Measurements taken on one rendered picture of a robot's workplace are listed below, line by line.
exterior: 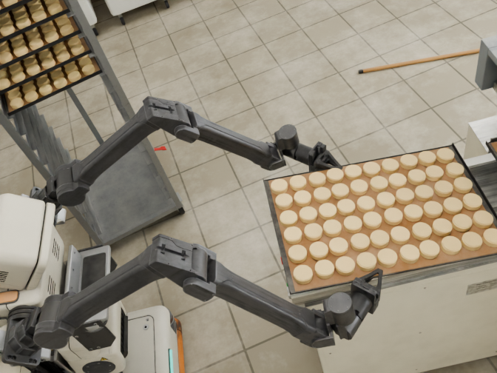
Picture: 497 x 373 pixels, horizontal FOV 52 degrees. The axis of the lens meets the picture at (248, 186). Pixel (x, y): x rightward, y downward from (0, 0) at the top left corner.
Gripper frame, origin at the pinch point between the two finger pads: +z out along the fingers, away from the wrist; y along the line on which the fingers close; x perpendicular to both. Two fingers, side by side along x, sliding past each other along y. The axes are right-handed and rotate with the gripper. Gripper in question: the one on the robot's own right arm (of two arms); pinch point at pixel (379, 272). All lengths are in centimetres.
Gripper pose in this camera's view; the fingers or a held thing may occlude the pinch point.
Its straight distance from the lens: 139.5
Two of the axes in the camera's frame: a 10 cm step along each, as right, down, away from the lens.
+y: -1.3, -6.4, -7.5
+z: 5.9, -6.7, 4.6
